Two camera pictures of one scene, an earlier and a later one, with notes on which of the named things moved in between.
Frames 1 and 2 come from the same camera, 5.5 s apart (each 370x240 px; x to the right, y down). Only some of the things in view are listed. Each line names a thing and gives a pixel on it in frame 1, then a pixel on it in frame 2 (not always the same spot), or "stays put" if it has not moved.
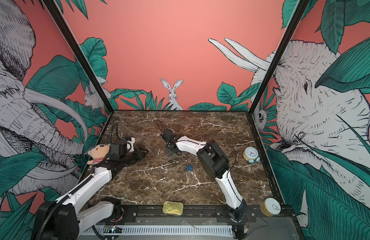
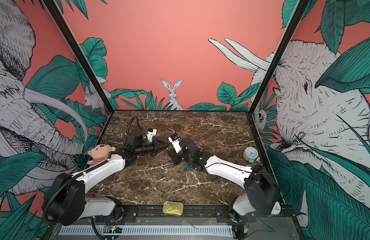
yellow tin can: x=173 y=208 stays put
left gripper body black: x=132 y=157 → x=148 y=148
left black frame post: x=66 y=32 stays put
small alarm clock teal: x=250 y=154 stays put
